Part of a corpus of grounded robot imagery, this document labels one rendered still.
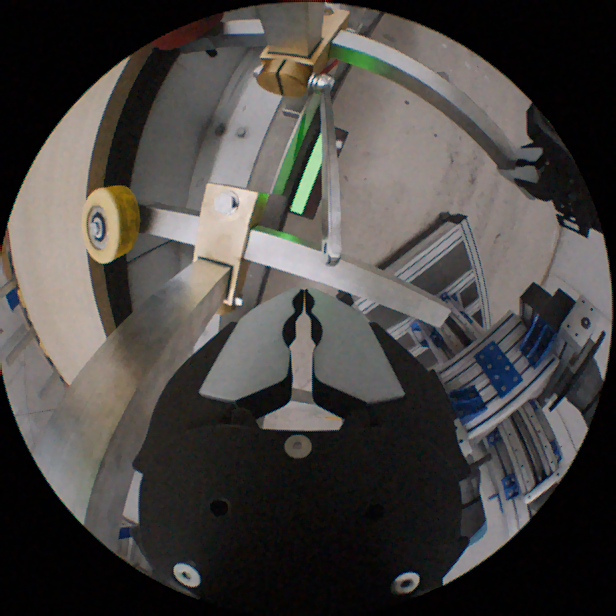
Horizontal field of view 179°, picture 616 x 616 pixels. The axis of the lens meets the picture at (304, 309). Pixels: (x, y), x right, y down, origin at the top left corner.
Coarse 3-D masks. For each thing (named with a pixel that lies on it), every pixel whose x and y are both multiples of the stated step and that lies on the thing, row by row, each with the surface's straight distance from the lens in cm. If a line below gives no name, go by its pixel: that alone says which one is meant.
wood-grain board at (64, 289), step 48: (144, 48) 32; (96, 96) 32; (48, 144) 46; (96, 144) 28; (48, 192) 41; (48, 240) 43; (48, 288) 53; (96, 288) 31; (48, 336) 85; (96, 336) 39
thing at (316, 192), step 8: (336, 136) 35; (344, 136) 36; (336, 144) 35; (320, 168) 34; (320, 176) 34; (320, 184) 33; (312, 192) 33; (320, 192) 33; (312, 200) 33; (312, 208) 33; (312, 216) 33
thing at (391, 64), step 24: (240, 24) 30; (192, 48) 33; (216, 48) 32; (336, 48) 26; (360, 48) 25; (384, 48) 27; (384, 72) 26; (408, 72) 25; (432, 72) 28; (432, 96) 27; (456, 96) 28; (456, 120) 29; (480, 120) 29; (480, 144) 31; (504, 144) 32; (504, 168) 34
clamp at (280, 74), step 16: (336, 16) 28; (336, 32) 26; (320, 48) 23; (272, 64) 22; (288, 64) 21; (304, 64) 22; (320, 64) 24; (256, 80) 23; (272, 80) 22; (288, 80) 21; (304, 80) 22; (288, 96) 24
